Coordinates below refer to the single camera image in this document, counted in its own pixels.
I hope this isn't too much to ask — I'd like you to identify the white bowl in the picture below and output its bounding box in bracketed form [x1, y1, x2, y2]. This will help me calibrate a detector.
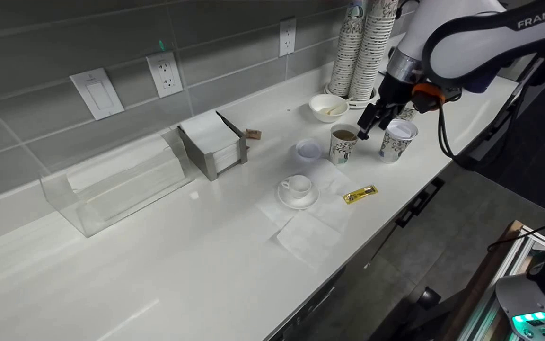
[306, 92, 349, 123]

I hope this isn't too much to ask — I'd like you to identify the black stirrer stick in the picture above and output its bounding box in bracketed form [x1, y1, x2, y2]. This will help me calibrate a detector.
[213, 109, 245, 140]

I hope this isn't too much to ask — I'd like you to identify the wood and aluminium frame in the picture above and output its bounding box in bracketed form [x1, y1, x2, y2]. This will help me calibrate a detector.
[438, 217, 545, 341]

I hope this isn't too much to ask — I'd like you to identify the white wall outlet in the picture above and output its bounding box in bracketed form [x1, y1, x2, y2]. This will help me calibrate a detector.
[277, 17, 296, 56]
[143, 51, 185, 98]

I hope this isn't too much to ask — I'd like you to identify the white round cup tray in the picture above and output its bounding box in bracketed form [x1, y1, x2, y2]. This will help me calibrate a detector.
[319, 81, 379, 111]

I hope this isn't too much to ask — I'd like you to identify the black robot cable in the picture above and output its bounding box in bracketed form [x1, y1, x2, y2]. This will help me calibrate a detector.
[432, 102, 476, 161]

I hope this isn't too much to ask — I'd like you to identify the white paper napkin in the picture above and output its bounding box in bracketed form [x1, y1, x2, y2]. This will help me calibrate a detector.
[270, 208, 342, 263]

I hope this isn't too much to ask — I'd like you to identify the white wall switch plate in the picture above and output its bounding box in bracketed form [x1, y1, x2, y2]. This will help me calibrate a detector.
[67, 66, 124, 121]

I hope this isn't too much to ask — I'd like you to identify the white plastic cup lid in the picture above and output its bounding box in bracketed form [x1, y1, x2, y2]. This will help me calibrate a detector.
[290, 136, 325, 163]

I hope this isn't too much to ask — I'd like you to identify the dark lower cabinet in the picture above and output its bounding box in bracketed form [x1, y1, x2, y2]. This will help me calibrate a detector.
[264, 176, 453, 341]

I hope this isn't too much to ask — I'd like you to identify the patterned paper cup white inside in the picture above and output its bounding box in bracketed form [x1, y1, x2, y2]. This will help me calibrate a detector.
[376, 117, 419, 163]

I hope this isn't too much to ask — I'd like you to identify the large white paper sheet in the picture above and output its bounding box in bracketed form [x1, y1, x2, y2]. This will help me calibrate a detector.
[255, 157, 366, 234]

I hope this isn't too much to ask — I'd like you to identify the patterned paper cup with tea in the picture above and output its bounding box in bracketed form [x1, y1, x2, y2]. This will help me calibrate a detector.
[326, 121, 361, 166]

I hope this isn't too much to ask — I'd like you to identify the clear acrylic box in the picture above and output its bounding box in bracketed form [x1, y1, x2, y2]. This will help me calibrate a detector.
[39, 128, 198, 238]

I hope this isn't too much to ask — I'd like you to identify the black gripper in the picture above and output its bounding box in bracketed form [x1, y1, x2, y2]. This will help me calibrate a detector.
[355, 72, 417, 142]

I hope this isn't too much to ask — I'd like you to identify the black orange wrist camera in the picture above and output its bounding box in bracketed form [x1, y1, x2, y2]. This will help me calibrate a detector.
[410, 79, 465, 117]

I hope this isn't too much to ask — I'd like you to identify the yellow packet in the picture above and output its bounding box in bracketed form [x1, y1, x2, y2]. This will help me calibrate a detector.
[340, 183, 379, 206]

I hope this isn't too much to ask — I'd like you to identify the black caster wheel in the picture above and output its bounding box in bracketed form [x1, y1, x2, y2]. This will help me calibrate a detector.
[410, 286, 442, 312]

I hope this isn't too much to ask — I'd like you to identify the grey robot base with light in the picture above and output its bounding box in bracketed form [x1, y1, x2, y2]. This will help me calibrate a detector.
[493, 252, 545, 341]

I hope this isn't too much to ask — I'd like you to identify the white napkin dispenser box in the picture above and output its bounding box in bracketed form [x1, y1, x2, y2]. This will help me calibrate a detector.
[175, 109, 249, 183]

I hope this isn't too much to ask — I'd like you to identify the small white ceramic cup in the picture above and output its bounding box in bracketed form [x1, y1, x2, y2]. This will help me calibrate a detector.
[281, 174, 315, 200]

